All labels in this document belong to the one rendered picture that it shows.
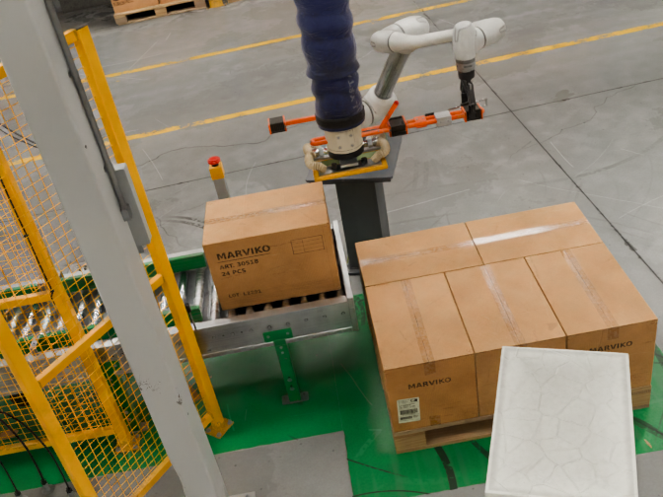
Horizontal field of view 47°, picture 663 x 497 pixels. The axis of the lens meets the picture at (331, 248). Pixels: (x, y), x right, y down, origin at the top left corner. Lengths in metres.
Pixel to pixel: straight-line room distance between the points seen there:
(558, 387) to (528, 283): 1.23
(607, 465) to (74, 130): 1.79
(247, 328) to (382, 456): 0.87
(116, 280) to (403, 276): 1.66
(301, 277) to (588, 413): 1.72
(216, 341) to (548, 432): 1.85
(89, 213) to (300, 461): 1.80
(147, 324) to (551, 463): 1.38
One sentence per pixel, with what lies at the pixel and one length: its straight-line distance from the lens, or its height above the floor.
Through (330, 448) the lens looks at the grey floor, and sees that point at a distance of 3.80.
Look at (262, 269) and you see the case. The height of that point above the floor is 0.75.
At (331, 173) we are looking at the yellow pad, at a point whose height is 1.17.
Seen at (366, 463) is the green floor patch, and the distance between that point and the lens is 3.71.
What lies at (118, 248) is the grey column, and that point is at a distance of 2.55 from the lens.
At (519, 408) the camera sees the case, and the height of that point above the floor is 1.02.
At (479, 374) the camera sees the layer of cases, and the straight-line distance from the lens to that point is 3.45.
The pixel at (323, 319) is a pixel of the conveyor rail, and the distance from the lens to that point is 3.69.
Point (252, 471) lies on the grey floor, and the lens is 3.80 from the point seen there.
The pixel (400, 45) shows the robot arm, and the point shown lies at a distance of 3.80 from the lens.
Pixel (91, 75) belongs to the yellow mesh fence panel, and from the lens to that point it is 2.99.
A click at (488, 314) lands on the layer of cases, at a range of 3.55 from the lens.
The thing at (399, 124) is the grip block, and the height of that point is 1.29.
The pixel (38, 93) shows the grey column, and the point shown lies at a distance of 2.34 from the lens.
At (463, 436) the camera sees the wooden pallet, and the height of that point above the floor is 0.02.
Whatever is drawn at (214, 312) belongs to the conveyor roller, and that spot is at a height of 0.55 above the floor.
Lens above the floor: 2.85
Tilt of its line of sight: 34 degrees down
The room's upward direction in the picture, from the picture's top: 11 degrees counter-clockwise
